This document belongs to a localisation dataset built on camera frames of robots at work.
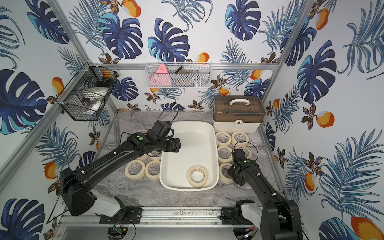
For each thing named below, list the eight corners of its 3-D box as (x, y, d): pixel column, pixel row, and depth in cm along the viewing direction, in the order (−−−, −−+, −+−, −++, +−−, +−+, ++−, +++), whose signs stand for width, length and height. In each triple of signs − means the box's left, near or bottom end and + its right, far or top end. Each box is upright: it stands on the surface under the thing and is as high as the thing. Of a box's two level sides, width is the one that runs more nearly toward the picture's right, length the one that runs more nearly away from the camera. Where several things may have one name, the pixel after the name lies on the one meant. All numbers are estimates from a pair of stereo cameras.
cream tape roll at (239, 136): (232, 145, 102) (233, 142, 100) (230, 133, 108) (231, 131, 106) (248, 145, 102) (250, 142, 100) (245, 133, 108) (246, 131, 106)
